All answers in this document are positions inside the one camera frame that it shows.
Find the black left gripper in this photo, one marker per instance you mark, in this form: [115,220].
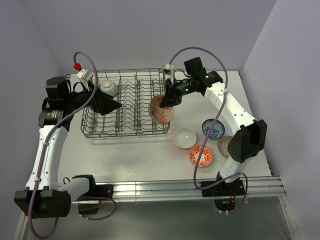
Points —
[103,103]

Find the orange geometric pattern bowl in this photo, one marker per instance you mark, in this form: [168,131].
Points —
[160,115]

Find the blue floral bowl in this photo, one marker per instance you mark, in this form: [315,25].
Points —
[218,130]

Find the grey wire dish rack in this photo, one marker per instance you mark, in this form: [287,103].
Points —
[136,88]

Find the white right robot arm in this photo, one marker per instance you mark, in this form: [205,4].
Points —
[249,134]

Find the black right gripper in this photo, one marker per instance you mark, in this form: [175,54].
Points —
[171,98]

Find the pale green bowl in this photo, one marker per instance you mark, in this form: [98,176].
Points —
[109,87]

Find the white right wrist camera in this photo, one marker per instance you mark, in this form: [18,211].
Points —
[168,69]

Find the plain white bowl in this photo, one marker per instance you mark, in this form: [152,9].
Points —
[184,138]

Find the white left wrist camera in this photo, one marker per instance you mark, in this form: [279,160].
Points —
[84,75]

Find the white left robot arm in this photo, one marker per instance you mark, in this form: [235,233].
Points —
[42,196]

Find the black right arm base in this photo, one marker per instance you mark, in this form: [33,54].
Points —
[235,184]

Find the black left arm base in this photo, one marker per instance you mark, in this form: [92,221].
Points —
[105,191]

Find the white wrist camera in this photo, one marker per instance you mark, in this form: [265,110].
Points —
[168,69]
[84,75]

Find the aluminium mounting rail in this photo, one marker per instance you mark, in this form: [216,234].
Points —
[180,190]

